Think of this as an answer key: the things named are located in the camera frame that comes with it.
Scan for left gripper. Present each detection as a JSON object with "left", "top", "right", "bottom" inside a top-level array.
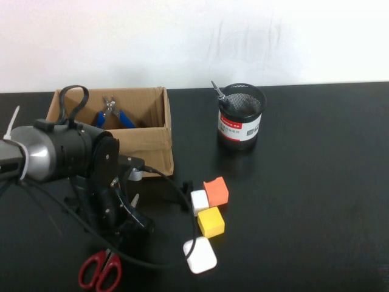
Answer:
[{"left": 86, "top": 170, "right": 156, "bottom": 253}]

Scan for red-handled scissors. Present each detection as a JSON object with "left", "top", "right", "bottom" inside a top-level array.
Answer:
[{"left": 78, "top": 193, "right": 141, "bottom": 292}]

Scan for white rounded earbuds case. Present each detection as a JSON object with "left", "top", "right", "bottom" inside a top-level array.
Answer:
[{"left": 182, "top": 236, "right": 218, "bottom": 275}]

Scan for blue-handled cutting pliers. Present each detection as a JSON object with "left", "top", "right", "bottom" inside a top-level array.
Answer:
[{"left": 96, "top": 95, "right": 137, "bottom": 130}]

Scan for black precision screwdriver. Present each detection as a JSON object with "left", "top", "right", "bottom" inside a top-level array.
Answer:
[{"left": 210, "top": 80, "right": 241, "bottom": 114}]

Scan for black plastic clip stand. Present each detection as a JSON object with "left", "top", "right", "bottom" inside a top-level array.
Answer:
[{"left": 164, "top": 179, "right": 195, "bottom": 213}]

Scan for small white block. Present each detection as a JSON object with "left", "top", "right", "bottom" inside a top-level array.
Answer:
[{"left": 190, "top": 189, "right": 210, "bottom": 217}]

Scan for yellow cube block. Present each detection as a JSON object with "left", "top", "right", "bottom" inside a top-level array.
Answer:
[{"left": 197, "top": 206, "right": 226, "bottom": 238}]

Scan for open brown cardboard box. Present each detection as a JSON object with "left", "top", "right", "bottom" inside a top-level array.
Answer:
[{"left": 45, "top": 86, "right": 175, "bottom": 178}]

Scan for orange foam block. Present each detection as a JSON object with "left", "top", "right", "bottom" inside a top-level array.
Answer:
[{"left": 202, "top": 176, "right": 230, "bottom": 207}]

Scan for black mesh pen holder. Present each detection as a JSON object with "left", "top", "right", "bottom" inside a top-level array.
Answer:
[{"left": 216, "top": 82, "right": 267, "bottom": 151}]

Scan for white zip tie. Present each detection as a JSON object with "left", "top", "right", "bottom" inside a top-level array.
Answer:
[{"left": 2, "top": 105, "right": 30, "bottom": 183}]

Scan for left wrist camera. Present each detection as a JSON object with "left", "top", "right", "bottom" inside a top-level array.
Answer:
[{"left": 117, "top": 154, "right": 147, "bottom": 183}]

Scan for long black camera cable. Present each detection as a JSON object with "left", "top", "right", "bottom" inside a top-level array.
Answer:
[{"left": 0, "top": 165, "right": 198, "bottom": 271}]

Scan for looped black arm cable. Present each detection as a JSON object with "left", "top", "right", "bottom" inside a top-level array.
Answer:
[{"left": 59, "top": 85, "right": 90, "bottom": 127}]

